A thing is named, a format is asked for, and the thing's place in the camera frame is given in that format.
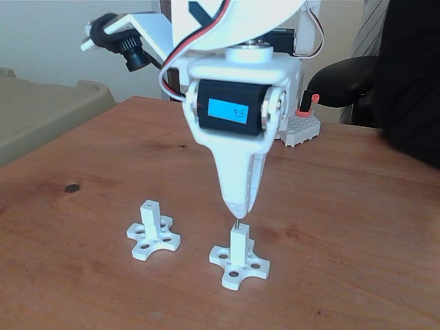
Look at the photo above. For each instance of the black and orange clamp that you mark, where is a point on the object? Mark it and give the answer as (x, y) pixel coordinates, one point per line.
(305, 106)

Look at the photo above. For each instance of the black office chair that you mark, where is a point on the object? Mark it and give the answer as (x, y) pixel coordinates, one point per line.
(343, 82)

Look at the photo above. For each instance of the grey striped fabric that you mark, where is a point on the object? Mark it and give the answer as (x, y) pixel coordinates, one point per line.
(369, 34)

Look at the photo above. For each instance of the person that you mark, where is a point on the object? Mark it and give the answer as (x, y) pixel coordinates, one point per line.
(412, 68)

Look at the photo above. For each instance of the beige plastic bin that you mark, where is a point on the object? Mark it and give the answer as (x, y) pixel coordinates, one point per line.
(41, 113)

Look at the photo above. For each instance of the white perforated base plate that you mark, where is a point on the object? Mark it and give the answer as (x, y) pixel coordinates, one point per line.
(302, 132)

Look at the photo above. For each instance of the white printed post holder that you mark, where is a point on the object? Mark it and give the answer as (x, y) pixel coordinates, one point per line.
(239, 247)
(149, 220)

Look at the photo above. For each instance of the black camera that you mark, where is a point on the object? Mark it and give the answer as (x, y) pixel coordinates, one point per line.
(135, 58)

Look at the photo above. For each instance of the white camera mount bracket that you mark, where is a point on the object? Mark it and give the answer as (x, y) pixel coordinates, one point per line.
(151, 31)

